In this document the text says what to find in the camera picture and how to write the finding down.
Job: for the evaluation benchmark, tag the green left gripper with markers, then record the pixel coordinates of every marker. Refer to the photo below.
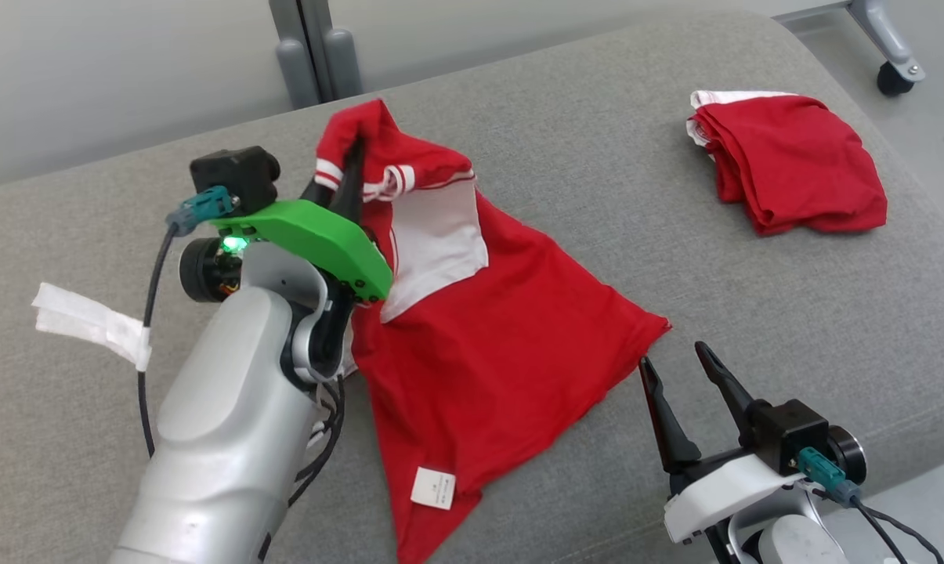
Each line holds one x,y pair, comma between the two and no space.
323,239

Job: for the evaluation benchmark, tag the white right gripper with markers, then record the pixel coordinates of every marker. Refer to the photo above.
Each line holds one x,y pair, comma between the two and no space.
722,489

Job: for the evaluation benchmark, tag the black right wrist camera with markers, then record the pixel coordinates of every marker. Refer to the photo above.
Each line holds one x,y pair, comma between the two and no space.
789,435

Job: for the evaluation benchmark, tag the grey metal stand leg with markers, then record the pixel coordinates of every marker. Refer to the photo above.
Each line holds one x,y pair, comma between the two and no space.
883,31

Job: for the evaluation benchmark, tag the white tape tag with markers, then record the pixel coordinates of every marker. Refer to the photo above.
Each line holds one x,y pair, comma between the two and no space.
88,323

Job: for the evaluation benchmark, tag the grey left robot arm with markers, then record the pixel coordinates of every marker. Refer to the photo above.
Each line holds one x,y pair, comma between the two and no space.
221,423

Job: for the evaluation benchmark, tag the red shorts white waistband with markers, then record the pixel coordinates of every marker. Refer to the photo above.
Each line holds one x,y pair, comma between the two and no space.
801,164

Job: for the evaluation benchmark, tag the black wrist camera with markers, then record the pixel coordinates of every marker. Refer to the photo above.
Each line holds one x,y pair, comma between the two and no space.
233,176
789,435

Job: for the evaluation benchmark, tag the black caster wheel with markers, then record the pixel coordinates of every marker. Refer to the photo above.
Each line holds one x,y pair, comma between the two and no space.
895,80

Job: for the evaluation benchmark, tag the grey fabric sofa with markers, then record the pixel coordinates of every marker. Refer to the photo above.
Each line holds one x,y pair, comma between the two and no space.
597,117

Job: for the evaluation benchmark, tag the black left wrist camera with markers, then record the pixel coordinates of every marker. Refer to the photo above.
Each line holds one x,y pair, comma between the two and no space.
233,176

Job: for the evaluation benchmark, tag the red jersey shirt white sleeves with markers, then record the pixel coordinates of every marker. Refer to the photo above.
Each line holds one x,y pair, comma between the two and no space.
503,352

